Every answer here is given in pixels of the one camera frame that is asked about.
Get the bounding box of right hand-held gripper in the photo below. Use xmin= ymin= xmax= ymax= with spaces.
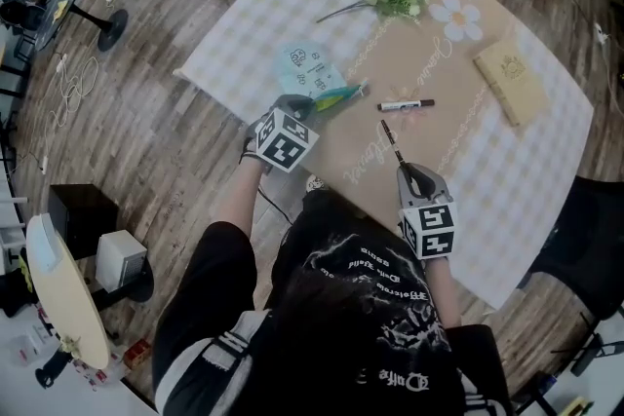
xmin=396 ymin=164 xmax=458 ymax=261

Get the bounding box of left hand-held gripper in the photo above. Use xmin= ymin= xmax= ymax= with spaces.
xmin=243 ymin=94 xmax=321 ymax=174

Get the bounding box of light blue pencil pouch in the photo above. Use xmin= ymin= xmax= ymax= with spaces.
xmin=275 ymin=41 xmax=370 ymax=113

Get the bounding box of thin black pen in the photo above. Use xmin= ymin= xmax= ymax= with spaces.
xmin=379 ymin=119 xmax=409 ymax=170

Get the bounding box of thick white marker pen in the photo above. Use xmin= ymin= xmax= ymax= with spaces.
xmin=376 ymin=97 xmax=436 ymax=113

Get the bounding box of person's right forearm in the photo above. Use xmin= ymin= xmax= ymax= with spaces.
xmin=423 ymin=257 xmax=462 ymax=330

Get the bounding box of person's left forearm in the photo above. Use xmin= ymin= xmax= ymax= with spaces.
xmin=214 ymin=160 xmax=274 ymax=240

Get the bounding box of person's white shoe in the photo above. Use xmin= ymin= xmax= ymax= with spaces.
xmin=304 ymin=173 xmax=329 ymax=194

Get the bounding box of table with checkered cloth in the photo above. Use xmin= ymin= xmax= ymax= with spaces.
xmin=173 ymin=0 xmax=596 ymax=311

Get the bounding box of person's black printed shirt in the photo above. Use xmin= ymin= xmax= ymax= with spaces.
xmin=150 ymin=189 xmax=513 ymax=416

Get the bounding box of beige hardcover book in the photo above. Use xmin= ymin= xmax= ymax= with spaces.
xmin=472 ymin=38 xmax=552 ymax=128

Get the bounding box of black headrest office chair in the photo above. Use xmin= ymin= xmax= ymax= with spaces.
xmin=516 ymin=174 xmax=624 ymax=322

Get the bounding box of black tripod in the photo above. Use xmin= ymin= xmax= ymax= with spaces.
xmin=550 ymin=301 xmax=624 ymax=379

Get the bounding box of white perforated box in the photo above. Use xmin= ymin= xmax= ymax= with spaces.
xmin=95 ymin=229 xmax=148 ymax=293

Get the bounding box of black cabinet box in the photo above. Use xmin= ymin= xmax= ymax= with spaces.
xmin=47 ymin=183 xmax=121 ymax=259

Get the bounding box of black round stool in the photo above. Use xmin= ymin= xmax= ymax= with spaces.
xmin=85 ymin=252 xmax=156 ymax=313

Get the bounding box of round black bar table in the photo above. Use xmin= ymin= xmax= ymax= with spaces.
xmin=33 ymin=0 xmax=131 ymax=54

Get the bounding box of yellow box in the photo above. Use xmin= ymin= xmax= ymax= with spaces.
xmin=555 ymin=397 xmax=596 ymax=416

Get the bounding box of white flat box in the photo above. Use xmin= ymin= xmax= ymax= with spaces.
xmin=31 ymin=212 xmax=63 ymax=274

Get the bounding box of red box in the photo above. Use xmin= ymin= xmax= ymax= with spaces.
xmin=122 ymin=338 xmax=153 ymax=367

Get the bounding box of round wooden table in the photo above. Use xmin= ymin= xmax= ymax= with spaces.
xmin=24 ymin=211 xmax=112 ymax=371

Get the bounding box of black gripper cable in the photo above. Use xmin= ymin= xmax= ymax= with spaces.
xmin=241 ymin=150 xmax=293 ymax=225

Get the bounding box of white floor cable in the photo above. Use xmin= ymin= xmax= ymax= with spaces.
xmin=41 ymin=56 xmax=101 ymax=171

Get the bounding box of black handle tool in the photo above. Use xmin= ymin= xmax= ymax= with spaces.
xmin=34 ymin=348 xmax=74 ymax=390

